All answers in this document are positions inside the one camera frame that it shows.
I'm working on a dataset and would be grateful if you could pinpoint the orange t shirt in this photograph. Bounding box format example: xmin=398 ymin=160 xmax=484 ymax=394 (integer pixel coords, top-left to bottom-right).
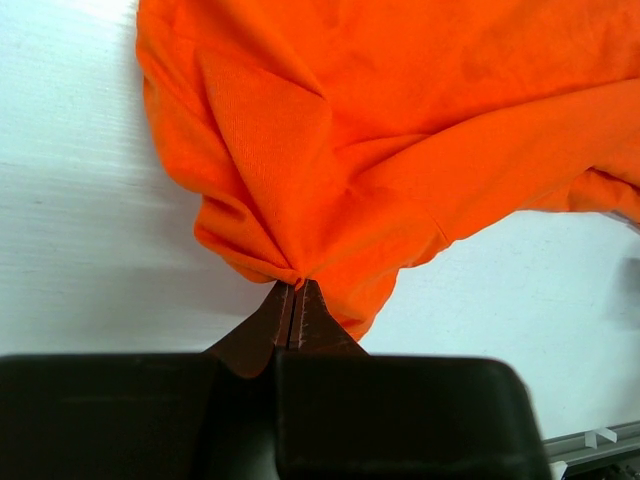
xmin=135 ymin=1 xmax=639 ymax=338

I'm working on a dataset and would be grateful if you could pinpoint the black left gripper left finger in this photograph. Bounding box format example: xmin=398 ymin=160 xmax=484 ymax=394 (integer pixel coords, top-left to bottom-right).
xmin=1 ymin=284 xmax=293 ymax=479

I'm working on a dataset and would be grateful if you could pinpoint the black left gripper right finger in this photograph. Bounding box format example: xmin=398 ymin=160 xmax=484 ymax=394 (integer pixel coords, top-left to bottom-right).
xmin=275 ymin=281 xmax=550 ymax=479

